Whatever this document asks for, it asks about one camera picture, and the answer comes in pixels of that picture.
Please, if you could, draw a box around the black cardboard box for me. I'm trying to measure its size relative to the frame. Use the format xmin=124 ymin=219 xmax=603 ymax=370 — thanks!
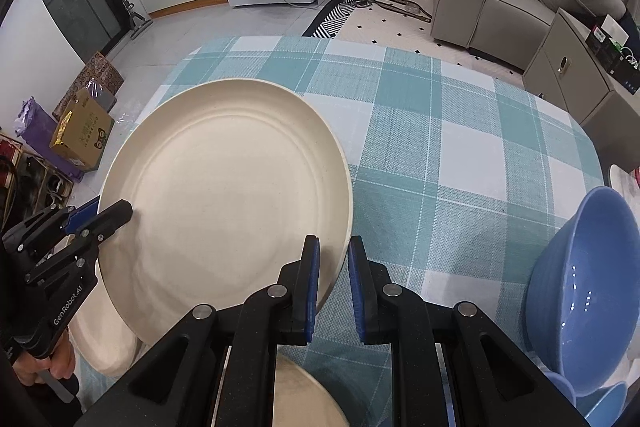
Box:
xmin=585 ymin=24 xmax=640 ymax=96

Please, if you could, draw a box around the brown long-handled tool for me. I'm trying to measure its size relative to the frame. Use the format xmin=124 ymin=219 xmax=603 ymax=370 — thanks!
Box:
xmin=364 ymin=0 xmax=434 ymax=24

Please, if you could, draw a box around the grey side cabinet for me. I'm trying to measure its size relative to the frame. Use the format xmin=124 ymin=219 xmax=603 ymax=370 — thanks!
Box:
xmin=522 ymin=7 xmax=640 ymax=144

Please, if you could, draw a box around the person's left hand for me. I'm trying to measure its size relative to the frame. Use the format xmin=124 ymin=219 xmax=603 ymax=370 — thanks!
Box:
xmin=12 ymin=336 xmax=77 ymax=389

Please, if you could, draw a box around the brown patterned bag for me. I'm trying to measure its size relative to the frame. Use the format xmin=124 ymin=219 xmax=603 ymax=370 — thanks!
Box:
xmin=52 ymin=52 xmax=125 ymax=122

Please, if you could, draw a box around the yellow-brown cardboard box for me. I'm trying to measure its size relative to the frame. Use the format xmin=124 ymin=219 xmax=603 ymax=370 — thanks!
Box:
xmin=49 ymin=88 xmax=115 ymax=172

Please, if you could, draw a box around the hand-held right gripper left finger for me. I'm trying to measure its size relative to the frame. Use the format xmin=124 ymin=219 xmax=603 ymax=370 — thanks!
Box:
xmin=80 ymin=234 xmax=321 ymax=427

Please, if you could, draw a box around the grey floor mop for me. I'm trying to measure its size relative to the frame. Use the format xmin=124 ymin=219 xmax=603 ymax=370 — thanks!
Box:
xmin=119 ymin=0 xmax=154 ymax=40

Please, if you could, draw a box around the cream plate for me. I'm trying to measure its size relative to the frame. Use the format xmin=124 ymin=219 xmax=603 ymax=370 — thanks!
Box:
xmin=96 ymin=78 xmax=355 ymax=345
xmin=67 ymin=267 xmax=143 ymax=378
xmin=220 ymin=349 xmax=351 ymax=427

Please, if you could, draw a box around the small white box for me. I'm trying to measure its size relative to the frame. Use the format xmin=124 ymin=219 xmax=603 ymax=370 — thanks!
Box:
xmin=601 ymin=14 xmax=632 ymax=46

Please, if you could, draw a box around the purple plastic bag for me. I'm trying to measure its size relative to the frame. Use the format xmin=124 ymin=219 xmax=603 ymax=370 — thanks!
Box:
xmin=12 ymin=97 xmax=86 ymax=184

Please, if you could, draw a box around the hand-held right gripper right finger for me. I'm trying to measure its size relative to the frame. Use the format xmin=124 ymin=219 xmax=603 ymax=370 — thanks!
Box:
xmin=348 ymin=235 xmax=592 ymax=427

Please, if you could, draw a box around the teal checked tablecloth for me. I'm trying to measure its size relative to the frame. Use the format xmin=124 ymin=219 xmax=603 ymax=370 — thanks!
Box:
xmin=75 ymin=36 xmax=606 ymax=427

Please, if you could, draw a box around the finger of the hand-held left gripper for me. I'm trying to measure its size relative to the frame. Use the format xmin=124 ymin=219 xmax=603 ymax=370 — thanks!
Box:
xmin=1 ymin=196 xmax=101 ymax=269
xmin=22 ymin=199 xmax=134 ymax=286

